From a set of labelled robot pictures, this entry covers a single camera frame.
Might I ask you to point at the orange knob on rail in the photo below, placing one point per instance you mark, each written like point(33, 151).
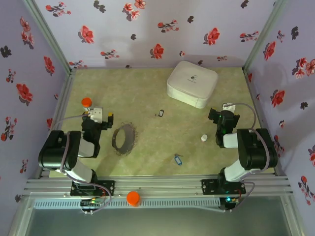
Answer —
point(133, 197)

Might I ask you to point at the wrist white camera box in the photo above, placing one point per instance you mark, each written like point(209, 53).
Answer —
point(227, 107)
point(96, 114)

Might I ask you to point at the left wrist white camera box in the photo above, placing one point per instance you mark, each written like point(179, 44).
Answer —
point(96, 114)

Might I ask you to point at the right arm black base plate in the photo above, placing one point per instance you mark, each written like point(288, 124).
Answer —
point(209, 186)

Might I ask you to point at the aluminium frame post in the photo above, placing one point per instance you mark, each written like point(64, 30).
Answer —
point(263, 37)
point(51, 37)

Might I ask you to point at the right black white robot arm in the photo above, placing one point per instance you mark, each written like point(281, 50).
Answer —
point(256, 152)

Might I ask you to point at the aluminium side rail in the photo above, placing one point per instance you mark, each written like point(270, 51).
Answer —
point(257, 110)
point(62, 110)

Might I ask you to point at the orange-capped labelled bottle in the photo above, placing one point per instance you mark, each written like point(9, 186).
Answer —
point(86, 101)

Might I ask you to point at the aluminium mounting rail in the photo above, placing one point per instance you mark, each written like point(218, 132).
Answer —
point(160, 184)

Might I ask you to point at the small white cap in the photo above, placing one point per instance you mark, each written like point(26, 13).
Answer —
point(204, 138)

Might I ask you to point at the white zip case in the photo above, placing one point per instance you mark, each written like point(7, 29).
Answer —
point(192, 83)

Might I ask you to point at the blue key tag with key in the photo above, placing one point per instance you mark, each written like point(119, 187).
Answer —
point(177, 161)

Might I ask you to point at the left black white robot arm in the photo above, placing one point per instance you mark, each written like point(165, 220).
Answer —
point(56, 152)

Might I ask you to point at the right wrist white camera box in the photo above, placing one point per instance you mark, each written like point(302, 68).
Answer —
point(227, 107)

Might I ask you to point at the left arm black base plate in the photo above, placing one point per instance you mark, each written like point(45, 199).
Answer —
point(105, 187)

